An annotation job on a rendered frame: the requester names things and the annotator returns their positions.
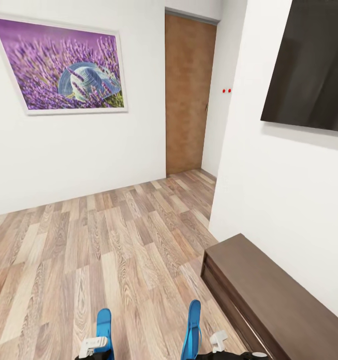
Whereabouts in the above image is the sandal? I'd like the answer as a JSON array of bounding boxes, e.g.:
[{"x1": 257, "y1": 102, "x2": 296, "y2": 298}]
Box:
[
  {"x1": 180, "y1": 299, "x2": 202, "y2": 360},
  {"x1": 93, "y1": 308, "x2": 115, "y2": 360}
]

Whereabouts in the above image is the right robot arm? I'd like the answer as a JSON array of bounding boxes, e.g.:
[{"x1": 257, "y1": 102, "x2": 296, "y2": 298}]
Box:
[{"x1": 186, "y1": 330, "x2": 271, "y2": 360}]

